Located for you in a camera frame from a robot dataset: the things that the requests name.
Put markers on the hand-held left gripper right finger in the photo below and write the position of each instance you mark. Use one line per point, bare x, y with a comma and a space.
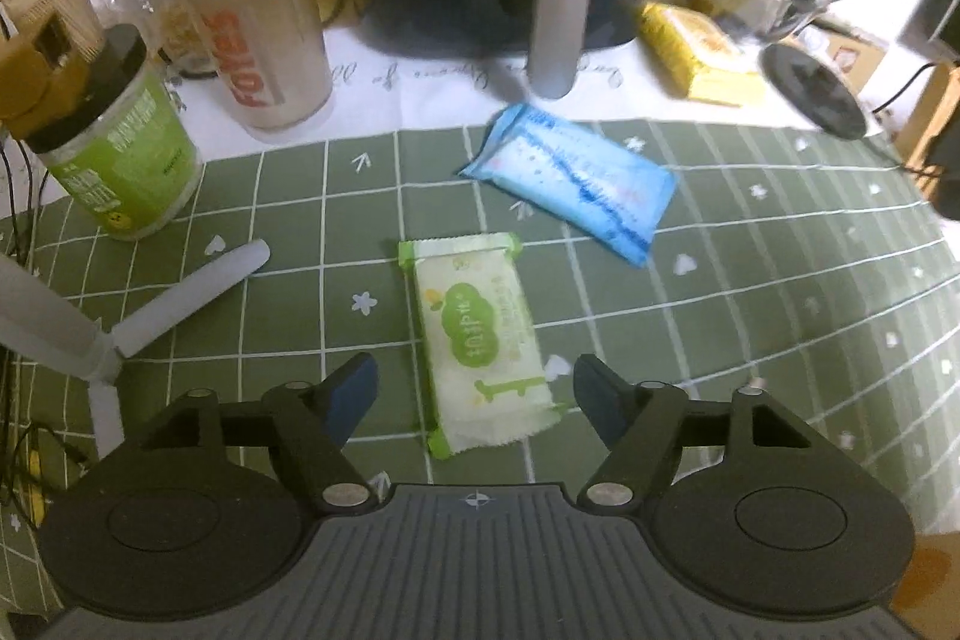
600, 400

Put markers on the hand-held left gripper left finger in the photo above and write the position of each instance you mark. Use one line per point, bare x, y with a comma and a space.
352, 396

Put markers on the green wet wipes packet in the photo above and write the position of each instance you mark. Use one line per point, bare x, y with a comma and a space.
480, 325

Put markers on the blue wet wipes packet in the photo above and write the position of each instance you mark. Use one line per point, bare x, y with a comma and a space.
577, 175

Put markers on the green checked tablecloth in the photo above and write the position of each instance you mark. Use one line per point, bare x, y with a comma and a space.
750, 310

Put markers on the white phone gimbal tripod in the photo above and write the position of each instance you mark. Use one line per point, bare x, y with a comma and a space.
172, 306

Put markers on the white table cloth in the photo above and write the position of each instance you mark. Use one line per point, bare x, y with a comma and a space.
420, 78

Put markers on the green label canister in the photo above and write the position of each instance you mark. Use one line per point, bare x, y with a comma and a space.
124, 153

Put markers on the yellow wipes packet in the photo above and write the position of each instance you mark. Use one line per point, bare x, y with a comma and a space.
697, 51

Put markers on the black round charger disc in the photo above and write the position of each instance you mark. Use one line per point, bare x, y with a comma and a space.
814, 89

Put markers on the grey lid shaker bottle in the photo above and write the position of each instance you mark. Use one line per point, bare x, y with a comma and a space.
262, 25

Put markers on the black cloth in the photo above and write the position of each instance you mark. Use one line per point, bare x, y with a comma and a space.
946, 168

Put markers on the crinkled clear plastic wrapper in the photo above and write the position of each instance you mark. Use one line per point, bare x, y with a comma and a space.
169, 18

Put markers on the wooden chair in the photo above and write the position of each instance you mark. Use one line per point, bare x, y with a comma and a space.
926, 115

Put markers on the beige ribbed jar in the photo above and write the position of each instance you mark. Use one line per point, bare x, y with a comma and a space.
52, 3

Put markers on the black monitor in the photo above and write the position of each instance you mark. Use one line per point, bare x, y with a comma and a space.
934, 21

